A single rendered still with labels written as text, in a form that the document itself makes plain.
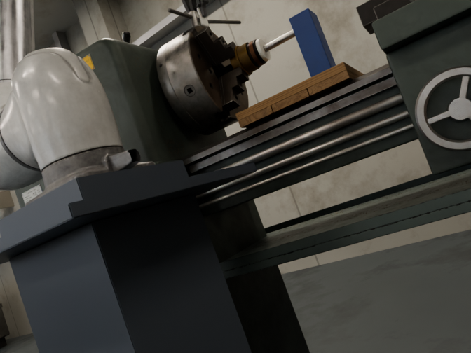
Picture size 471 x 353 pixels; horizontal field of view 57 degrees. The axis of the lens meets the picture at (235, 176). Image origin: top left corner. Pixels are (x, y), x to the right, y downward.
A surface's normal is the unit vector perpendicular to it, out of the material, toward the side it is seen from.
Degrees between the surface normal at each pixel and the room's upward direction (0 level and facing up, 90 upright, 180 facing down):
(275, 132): 90
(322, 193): 90
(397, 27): 90
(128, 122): 90
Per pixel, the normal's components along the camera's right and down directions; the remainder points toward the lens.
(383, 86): -0.44, 0.11
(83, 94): 0.64, -0.34
